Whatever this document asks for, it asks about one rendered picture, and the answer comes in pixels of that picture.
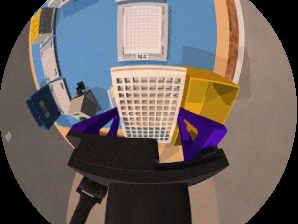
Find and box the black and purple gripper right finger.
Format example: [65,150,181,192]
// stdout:
[177,107,227,161]

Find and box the blue bench mat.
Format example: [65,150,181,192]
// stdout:
[31,0,217,115]

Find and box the dark blue open-top bin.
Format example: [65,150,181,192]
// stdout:
[25,85,61,130]

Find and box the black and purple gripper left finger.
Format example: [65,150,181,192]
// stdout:
[70,107,120,136]

